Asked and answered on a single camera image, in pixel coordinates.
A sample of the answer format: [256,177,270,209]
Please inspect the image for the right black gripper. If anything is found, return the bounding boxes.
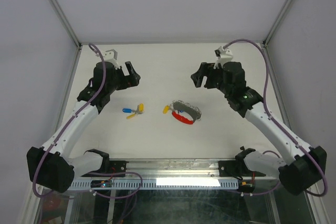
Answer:
[190,62,232,97]

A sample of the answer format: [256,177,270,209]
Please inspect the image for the red handled metal keyring holder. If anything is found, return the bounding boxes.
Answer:
[171,100,202,125]

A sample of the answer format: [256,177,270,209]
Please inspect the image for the yellow tag key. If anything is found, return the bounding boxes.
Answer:
[126,113,137,119]
[163,105,174,114]
[133,103,144,114]

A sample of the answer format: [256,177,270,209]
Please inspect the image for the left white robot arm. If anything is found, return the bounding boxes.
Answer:
[26,61,141,193]

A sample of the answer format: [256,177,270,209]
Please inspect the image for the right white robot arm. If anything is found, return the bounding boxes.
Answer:
[191,62,327,196]

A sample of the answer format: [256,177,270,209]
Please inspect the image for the yellow tag key flat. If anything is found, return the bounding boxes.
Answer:
[126,113,137,119]

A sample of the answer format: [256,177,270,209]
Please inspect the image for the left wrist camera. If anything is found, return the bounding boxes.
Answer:
[103,49,120,69]

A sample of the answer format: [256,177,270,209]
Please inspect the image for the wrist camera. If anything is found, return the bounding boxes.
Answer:
[213,46,233,69]
[103,49,120,69]

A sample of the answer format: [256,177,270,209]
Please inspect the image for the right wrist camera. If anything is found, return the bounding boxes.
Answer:
[213,46,233,69]

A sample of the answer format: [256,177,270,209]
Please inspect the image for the aluminium front rail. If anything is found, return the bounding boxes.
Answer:
[33,157,314,180]

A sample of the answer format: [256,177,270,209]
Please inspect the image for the slotted cable duct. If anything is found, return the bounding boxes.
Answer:
[68,177,239,191]

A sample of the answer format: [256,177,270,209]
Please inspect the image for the left aluminium frame post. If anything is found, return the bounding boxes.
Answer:
[48,0,82,48]

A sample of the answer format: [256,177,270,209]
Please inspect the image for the aluminium frame post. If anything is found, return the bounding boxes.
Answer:
[262,0,295,47]
[48,0,82,48]

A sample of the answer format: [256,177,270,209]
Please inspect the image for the right aluminium frame post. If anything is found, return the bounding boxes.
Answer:
[262,0,295,47]

